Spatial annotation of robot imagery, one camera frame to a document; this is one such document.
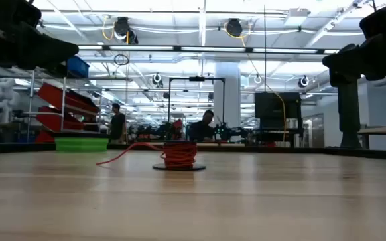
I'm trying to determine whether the black gantry frame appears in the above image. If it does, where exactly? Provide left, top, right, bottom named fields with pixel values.
left=168, top=76, right=227, bottom=132

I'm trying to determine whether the person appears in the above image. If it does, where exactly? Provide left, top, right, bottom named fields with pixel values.
left=108, top=102, right=127, bottom=145
left=188, top=109, right=216, bottom=142

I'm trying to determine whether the black monitor cart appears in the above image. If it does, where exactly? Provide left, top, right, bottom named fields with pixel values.
left=253, top=92, right=303, bottom=148

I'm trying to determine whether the black cord spool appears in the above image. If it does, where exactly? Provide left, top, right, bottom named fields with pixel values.
left=152, top=140, right=206, bottom=172

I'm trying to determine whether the long ceiling light strip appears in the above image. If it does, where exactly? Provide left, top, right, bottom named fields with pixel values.
left=78, top=45, right=340, bottom=54

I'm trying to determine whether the red cord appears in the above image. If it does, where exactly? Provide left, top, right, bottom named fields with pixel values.
left=96, top=142, right=198, bottom=170

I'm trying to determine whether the yellow hanging cable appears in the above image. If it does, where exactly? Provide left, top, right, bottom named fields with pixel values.
left=266, top=85, right=287, bottom=142

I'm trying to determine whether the wooden top workbench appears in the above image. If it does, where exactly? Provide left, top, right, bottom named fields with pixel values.
left=357, top=124, right=386, bottom=150

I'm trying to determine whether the blue storage bin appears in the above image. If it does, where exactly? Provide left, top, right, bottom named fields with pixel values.
left=67, top=55, right=90, bottom=78

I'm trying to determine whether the white building column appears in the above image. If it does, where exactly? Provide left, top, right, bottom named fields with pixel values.
left=214, top=62, right=241, bottom=128

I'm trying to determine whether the green square container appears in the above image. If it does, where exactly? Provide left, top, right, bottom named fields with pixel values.
left=54, top=137, right=109, bottom=153

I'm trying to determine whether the red storage bin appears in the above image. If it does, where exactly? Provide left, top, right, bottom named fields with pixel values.
left=34, top=130, right=56, bottom=144
left=38, top=82, right=100, bottom=114
left=36, top=106, right=86, bottom=131

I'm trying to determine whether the wire shelving rack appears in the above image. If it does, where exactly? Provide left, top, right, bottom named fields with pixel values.
left=27, top=68, right=104, bottom=143

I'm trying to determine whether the black ceiling cord reel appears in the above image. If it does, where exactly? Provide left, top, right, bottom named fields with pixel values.
left=224, top=18, right=244, bottom=37
left=114, top=16, right=139, bottom=45

